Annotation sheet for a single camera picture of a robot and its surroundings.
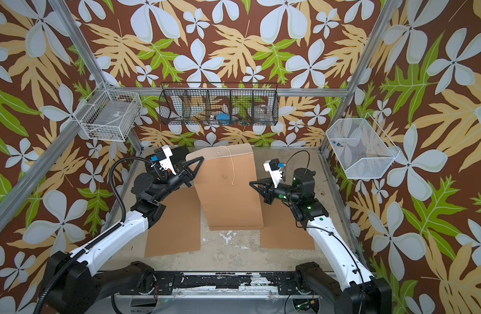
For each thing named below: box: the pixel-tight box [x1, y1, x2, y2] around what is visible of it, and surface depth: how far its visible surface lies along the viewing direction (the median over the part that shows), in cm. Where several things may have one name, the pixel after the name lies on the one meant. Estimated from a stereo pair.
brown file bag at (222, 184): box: [185, 143, 265, 231], surface depth 69 cm
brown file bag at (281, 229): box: [259, 194, 316, 250], surface depth 86 cm
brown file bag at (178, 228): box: [144, 186, 202, 258], surface depth 86 cm
